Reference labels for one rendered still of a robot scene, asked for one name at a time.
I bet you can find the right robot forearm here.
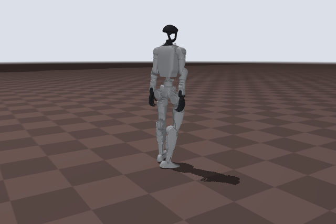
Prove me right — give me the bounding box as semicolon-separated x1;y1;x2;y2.
178;69;188;95

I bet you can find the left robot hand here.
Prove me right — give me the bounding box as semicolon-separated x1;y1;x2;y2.
149;88;156;106

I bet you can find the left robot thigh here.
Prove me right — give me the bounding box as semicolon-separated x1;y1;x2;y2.
154;88;168;130

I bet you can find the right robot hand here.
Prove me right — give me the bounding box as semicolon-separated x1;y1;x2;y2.
175;90;185;112

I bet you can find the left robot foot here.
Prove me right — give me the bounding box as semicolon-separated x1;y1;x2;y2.
157;150;166;162

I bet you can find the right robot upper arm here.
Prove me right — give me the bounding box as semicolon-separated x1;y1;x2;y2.
175;47;186;76

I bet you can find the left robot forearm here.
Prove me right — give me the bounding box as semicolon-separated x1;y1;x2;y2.
149;72;157;92

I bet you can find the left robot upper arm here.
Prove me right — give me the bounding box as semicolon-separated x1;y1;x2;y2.
152;47;159;74

